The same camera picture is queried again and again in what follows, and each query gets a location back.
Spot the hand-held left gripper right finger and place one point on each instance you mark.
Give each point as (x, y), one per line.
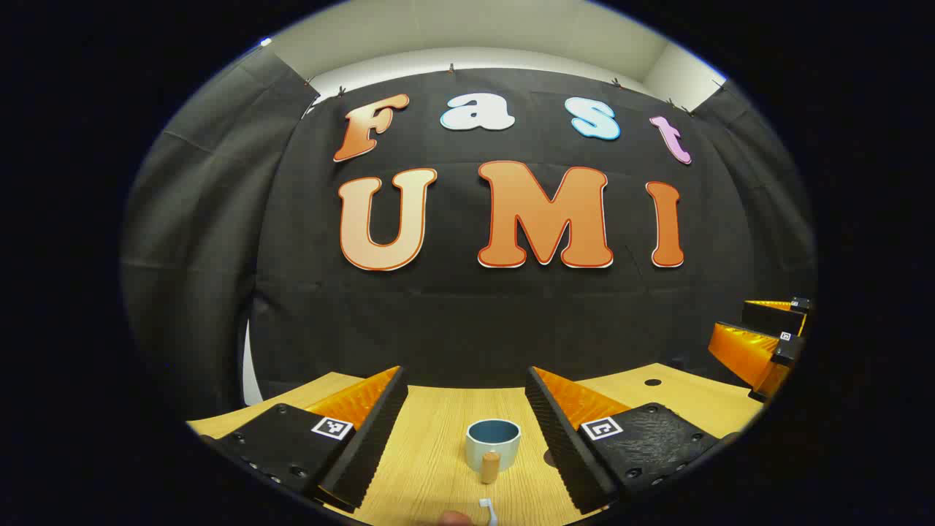
(562, 446)

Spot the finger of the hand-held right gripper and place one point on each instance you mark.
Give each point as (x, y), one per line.
(752, 358)
(774, 315)

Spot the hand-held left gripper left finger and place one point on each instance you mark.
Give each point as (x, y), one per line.
(369, 446)

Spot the white toothbrush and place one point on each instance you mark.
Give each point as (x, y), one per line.
(488, 510)

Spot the wooden desktop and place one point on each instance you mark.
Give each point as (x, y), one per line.
(431, 467)

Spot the black backdrop cloth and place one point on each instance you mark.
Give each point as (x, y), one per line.
(467, 321)

